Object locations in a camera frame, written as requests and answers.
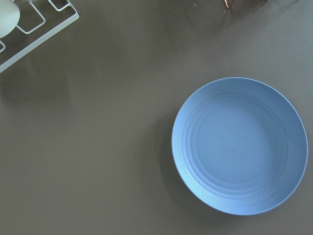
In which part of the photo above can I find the blue round plate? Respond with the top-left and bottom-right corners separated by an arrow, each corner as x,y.
171,77 -> 309,215

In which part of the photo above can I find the white wire cup rack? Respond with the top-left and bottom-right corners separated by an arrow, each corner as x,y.
0,0 -> 79,72

